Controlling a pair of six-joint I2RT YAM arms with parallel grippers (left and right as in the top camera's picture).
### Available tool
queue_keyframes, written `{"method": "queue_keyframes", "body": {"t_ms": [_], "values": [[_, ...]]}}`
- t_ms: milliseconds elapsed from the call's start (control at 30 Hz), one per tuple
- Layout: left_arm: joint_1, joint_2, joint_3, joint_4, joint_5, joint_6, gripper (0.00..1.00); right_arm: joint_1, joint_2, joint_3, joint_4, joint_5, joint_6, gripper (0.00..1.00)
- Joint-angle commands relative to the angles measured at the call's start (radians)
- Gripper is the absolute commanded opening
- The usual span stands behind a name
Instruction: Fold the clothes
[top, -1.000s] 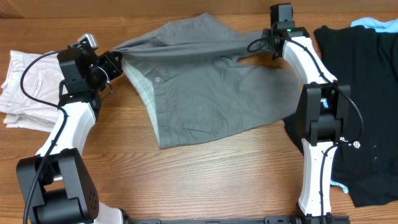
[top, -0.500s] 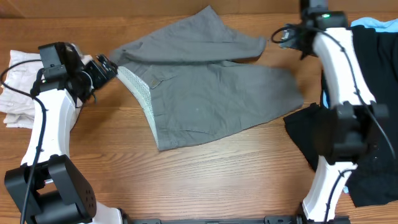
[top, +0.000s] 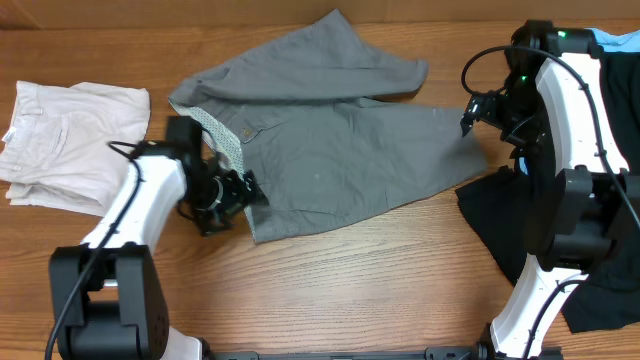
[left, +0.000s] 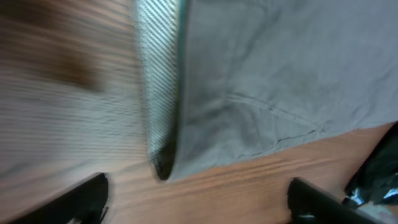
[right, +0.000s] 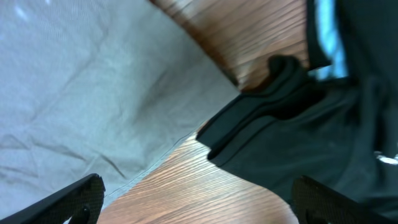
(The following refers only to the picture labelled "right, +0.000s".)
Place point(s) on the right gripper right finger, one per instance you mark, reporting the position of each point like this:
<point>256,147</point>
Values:
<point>315,203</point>

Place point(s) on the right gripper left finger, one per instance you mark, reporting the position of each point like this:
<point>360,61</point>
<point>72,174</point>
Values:
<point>80,202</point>

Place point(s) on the black polo shirt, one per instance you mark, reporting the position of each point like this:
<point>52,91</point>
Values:
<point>340,132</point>

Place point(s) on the grey shorts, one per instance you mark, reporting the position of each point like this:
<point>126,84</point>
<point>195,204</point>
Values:
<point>106,87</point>

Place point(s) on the light blue garment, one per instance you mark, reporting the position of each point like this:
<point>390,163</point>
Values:
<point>330,41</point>

